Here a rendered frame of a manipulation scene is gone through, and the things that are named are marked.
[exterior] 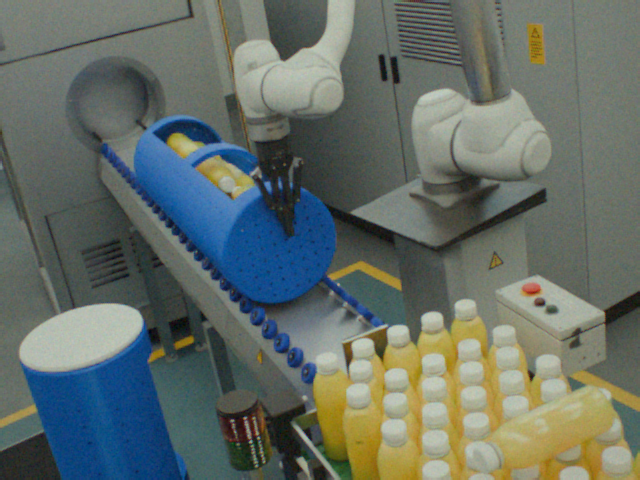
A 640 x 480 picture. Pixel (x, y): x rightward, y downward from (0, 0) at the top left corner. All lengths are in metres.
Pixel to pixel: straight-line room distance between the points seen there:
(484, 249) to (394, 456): 1.05
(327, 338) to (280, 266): 0.22
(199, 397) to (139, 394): 1.67
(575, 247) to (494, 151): 1.44
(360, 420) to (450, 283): 0.91
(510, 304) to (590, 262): 1.85
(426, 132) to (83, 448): 1.11
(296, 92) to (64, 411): 0.84
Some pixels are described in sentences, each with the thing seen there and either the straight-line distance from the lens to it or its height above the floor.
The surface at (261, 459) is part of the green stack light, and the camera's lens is 1.33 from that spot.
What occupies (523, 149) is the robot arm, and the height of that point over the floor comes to 1.21.
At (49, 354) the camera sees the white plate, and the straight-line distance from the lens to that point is 2.06.
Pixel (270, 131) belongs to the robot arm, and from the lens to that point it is 1.98.
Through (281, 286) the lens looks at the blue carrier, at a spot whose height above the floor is 1.00.
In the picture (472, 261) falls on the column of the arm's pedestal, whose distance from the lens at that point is 2.39.
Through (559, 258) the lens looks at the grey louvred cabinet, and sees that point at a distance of 3.66.
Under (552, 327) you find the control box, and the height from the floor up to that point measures 1.10.
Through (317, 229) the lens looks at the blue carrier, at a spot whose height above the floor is 1.11.
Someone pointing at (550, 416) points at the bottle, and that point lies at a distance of 1.33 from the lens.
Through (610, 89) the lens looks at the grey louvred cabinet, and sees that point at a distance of 3.46.
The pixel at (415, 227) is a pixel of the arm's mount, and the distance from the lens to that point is 2.32.
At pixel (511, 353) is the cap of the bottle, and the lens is 1.60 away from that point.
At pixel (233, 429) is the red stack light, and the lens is 1.29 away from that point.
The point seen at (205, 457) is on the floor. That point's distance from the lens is 3.39.
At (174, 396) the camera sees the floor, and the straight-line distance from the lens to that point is 3.77.
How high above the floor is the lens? 1.96
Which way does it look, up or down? 24 degrees down
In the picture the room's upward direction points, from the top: 11 degrees counter-clockwise
